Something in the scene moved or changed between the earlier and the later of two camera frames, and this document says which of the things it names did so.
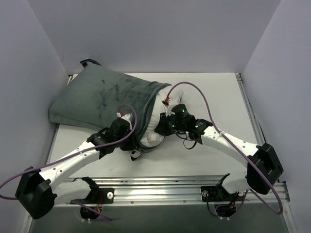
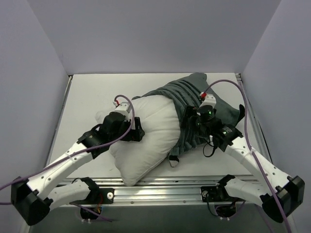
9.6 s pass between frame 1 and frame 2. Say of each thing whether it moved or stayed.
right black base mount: stayed
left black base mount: stayed
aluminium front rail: stayed
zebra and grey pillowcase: moved
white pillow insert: moved
